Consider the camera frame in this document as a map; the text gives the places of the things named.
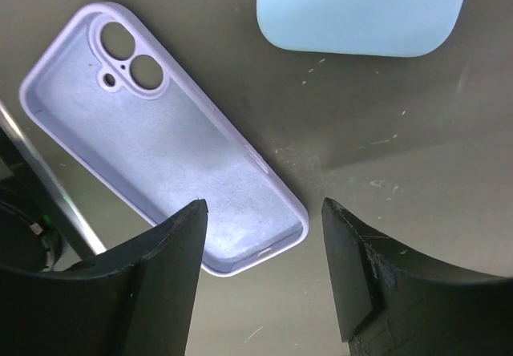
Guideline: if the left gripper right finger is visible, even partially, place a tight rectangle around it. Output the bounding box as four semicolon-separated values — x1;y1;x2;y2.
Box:
321;198;512;355

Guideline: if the light blue phone case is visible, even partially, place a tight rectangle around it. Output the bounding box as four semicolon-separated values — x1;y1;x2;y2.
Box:
256;0;464;58

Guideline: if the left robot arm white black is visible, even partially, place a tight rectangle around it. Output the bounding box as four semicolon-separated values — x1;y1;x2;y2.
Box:
1;134;512;355

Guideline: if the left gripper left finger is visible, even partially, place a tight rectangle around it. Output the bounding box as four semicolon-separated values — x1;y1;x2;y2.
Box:
1;199;208;355

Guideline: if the lavender phone case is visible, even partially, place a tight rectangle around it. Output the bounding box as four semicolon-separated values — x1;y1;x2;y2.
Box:
19;2;309;277

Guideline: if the aluminium frame rail front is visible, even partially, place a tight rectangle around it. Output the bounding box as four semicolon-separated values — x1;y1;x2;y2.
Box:
1;105;106;259

